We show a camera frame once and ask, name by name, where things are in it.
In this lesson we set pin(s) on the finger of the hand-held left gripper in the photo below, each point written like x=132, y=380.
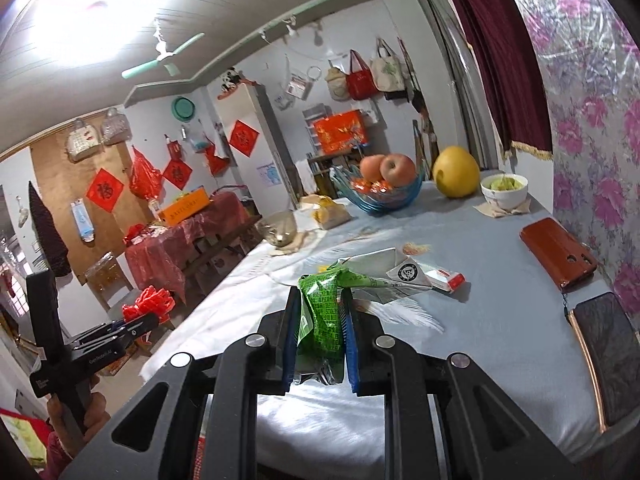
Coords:
x=137, y=330
x=100, y=332

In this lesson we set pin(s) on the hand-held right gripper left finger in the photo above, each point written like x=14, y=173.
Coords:
x=292, y=345

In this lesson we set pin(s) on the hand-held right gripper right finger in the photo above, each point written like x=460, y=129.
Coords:
x=352, y=360

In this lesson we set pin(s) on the green snack packet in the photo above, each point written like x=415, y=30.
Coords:
x=325, y=310

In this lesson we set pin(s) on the person's left forearm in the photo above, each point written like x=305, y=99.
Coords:
x=55, y=462

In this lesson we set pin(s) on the person's left hand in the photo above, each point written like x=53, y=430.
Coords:
x=97, y=412

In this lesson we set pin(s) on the wooden chair grey cushion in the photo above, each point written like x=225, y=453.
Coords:
x=107, y=280

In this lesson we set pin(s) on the red covered table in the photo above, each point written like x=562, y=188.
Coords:
x=170, y=255

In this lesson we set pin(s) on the grey torn wrapper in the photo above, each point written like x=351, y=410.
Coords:
x=395, y=277

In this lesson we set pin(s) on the red paper pile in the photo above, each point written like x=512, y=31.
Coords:
x=137, y=234

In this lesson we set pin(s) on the dark knitted garment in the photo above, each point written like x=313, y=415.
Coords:
x=47, y=240

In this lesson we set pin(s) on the blue face mask pack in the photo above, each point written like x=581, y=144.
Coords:
x=83, y=222

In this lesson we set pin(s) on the wooden bench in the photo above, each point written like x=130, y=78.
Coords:
x=220, y=250

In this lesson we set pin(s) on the red white small pack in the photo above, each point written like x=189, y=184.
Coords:
x=442, y=277

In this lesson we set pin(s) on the white grey tablecloth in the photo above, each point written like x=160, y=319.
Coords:
x=475, y=320

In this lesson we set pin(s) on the orange cardboard box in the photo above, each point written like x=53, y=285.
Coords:
x=184, y=209

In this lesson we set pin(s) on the yellow food bag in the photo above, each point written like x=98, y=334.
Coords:
x=330, y=212

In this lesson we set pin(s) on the red diamond paper decoration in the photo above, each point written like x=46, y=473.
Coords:
x=177, y=174
x=244, y=138
x=105, y=191

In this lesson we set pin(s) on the red plastic bag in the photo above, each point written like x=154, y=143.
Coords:
x=145, y=175

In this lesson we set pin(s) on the blue glass fruit bowl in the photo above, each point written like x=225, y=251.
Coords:
x=380, y=200

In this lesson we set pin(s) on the white towel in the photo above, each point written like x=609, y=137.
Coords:
x=303, y=175

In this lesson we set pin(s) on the small fridge poster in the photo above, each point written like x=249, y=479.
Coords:
x=267, y=175

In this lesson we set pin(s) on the white patterned handbag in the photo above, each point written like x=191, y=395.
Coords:
x=84, y=142

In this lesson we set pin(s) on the red apple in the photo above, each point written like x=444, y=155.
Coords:
x=398, y=170
x=372, y=167

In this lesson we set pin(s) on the silver handbag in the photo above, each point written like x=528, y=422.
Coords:
x=116, y=129

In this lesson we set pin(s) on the beige paper napkin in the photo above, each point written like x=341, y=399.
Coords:
x=502, y=214

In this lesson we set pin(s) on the yellow pomelo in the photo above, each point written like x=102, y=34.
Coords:
x=456, y=172

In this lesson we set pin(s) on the red gold gift box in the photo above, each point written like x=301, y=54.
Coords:
x=342, y=135

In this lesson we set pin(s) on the white refrigerator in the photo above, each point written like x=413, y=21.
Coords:
x=260, y=130

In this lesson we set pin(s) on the white drawer shelf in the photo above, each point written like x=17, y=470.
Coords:
x=311, y=125

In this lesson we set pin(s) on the white ceramic bowl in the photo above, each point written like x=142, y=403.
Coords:
x=504, y=195

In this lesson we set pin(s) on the green plastic basin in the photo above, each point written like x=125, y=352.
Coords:
x=183, y=108

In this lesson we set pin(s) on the clear plastic bag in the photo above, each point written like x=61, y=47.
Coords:
x=295, y=90

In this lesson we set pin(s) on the black smartphone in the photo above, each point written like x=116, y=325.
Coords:
x=607, y=355

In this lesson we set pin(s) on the beige bag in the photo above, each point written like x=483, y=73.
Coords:
x=337, y=85

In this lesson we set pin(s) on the panda plush toy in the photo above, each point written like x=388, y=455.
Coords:
x=231, y=80

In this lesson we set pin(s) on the green ceiling fan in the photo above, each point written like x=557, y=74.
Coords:
x=160, y=60

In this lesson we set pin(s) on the red tote bag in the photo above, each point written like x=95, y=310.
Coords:
x=361, y=82

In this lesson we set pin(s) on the white tote bag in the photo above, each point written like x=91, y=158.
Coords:
x=387, y=72

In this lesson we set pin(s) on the maroon curtain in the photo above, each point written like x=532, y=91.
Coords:
x=500, y=50

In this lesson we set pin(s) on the wooden wall board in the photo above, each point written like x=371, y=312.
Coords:
x=60, y=180

